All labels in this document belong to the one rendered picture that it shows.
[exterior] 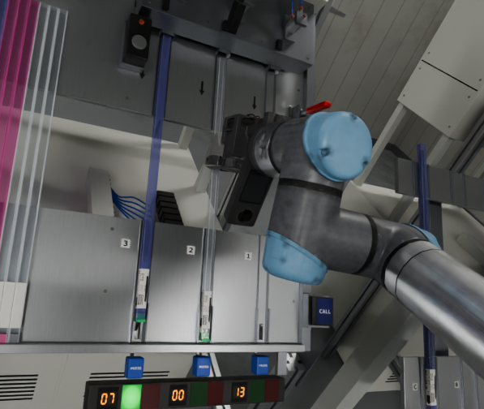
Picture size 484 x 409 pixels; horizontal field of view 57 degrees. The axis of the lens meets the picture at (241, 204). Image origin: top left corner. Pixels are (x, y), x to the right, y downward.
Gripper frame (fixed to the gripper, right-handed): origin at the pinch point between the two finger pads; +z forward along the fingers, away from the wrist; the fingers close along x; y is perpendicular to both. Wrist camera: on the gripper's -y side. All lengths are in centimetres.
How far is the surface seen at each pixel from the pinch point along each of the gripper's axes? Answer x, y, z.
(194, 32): 6.8, 22.8, 2.7
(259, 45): -4.9, 23.5, 0.6
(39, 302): 25.4, -23.9, -4.6
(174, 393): 3.8, -37.1, -6.8
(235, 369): -50, -66, 72
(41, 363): 19, -51, 43
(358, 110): -273, 112, 297
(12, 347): 28.0, -29.1, -8.1
